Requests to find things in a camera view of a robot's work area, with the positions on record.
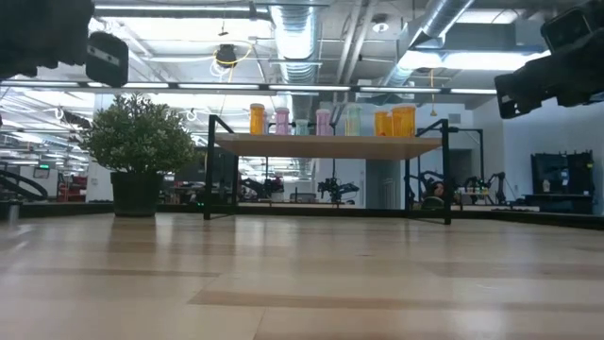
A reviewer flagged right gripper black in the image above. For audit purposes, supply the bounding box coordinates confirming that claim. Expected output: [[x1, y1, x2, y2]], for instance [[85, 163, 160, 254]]
[[494, 44, 582, 120]]

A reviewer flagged artificial plant in black pot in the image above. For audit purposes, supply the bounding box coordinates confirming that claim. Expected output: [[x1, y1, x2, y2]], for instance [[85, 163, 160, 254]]
[[80, 92, 199, 218]]

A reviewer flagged yellow cord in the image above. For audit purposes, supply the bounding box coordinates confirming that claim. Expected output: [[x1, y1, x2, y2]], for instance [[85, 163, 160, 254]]
[[428, 68, 439, 118]]

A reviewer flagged person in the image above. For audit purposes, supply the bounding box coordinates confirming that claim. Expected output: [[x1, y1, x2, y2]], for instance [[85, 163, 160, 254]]
[[428, 180, 447, 209]]

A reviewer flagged small silver metal post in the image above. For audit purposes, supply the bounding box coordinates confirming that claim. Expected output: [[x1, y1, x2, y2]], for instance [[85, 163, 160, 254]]
[[5, 197, 23, 223]]

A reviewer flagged slanted silver ventilation duct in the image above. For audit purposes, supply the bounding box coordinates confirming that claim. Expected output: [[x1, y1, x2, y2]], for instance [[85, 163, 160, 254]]
[[372, 0, 478, 95]]

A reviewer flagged black aluminium rig frame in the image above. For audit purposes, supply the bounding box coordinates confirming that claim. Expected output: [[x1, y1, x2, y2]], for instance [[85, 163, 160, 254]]
[[0, 200, 604, 232]]

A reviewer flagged black equipment cabinet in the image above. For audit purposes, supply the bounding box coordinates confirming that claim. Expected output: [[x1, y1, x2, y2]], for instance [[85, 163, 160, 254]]
[[523, 149, 596, 214]]

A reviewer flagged wooden shelf with black legs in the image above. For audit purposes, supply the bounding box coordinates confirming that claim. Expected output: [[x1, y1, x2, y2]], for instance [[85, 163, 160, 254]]
[[203, 112, 485, 226]]

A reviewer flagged round silver ventilation duct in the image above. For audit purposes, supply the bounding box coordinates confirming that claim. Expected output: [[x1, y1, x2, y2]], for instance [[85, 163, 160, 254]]
[[268, 0, 327, 124]]

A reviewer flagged bar with light strips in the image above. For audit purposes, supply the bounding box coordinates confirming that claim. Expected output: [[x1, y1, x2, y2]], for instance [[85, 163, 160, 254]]
[[0, 78, 499, 95]]

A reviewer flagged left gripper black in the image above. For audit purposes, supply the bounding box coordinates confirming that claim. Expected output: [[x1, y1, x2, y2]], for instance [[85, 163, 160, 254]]
[[86, 31, 129, 89]]

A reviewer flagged black round camera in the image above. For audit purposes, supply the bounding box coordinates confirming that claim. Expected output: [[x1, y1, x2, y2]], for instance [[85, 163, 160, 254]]
[[214, 42, 240, 70]]

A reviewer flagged small orange pill bottle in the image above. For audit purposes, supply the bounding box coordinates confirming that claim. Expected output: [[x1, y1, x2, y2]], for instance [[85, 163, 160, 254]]
[[374, 110, 389, 138], [248, 102, 266, 136]]

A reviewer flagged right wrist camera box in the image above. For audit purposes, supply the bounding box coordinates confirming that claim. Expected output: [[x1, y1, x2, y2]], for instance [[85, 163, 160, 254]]
[[541, 5, 598, 52]]

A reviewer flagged large orange pill bottle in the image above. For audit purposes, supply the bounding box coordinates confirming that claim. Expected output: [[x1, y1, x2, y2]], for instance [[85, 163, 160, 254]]
[[392, 104, 418, 138]]

